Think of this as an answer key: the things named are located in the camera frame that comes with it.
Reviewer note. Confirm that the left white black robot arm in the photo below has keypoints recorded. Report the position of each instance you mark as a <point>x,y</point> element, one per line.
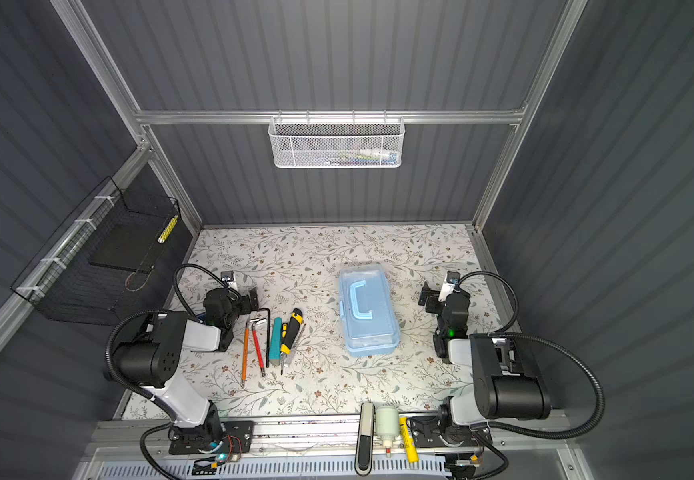
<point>143,354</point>

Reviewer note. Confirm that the black wire mesh basket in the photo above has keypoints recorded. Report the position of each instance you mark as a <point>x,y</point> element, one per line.
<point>63,286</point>

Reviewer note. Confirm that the black hex key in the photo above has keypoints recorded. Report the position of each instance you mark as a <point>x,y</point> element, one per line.
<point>267,311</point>

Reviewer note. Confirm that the teal utility knife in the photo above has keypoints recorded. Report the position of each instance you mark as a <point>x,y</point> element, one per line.
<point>274,354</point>

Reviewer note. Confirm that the blue plastic tool box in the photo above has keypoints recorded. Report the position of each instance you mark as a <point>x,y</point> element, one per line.
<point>369,322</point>

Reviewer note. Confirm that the small precision screwdriver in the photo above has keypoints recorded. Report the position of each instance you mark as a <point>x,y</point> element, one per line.
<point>284,361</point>

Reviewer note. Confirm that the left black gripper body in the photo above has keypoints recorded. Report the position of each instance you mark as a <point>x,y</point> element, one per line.
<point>245,301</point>

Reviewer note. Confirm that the red hex key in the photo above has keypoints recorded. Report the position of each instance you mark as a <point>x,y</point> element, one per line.
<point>254,324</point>

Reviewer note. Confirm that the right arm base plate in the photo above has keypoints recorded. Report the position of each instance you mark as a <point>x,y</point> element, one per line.
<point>427,433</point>

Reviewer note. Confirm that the yellow marker in black basket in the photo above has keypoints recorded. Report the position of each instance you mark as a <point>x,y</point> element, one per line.
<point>168,229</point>

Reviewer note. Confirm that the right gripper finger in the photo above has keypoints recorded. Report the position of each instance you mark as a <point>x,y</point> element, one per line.
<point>428,296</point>
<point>441,346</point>

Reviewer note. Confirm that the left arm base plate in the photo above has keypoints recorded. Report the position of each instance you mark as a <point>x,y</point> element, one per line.
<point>232,437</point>

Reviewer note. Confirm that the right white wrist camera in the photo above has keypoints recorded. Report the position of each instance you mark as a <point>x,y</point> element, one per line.
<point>449,285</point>

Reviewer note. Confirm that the white wire mesh basket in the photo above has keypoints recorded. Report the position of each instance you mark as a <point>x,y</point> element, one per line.
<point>311,145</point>

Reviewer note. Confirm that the white glue bottle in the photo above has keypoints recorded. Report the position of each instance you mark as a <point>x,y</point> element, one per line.
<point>387,426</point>

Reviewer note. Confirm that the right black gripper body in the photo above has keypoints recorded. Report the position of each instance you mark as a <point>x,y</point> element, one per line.
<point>435,297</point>

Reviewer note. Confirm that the yellow marker on rail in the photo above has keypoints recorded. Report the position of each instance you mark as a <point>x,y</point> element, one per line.
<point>408,441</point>

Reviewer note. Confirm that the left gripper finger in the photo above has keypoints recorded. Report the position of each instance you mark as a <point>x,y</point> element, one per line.
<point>226,337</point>
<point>250,301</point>

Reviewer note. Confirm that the black white handheld device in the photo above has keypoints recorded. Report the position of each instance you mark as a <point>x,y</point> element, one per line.
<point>364,447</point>

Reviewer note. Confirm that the orange pencil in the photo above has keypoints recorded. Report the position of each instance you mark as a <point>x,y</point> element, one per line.
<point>244,357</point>

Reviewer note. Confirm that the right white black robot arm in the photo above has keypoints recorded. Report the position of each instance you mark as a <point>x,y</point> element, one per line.
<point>506,382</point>

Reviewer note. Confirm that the black pad in basket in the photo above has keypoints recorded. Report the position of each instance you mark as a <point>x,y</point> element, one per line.
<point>131,248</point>

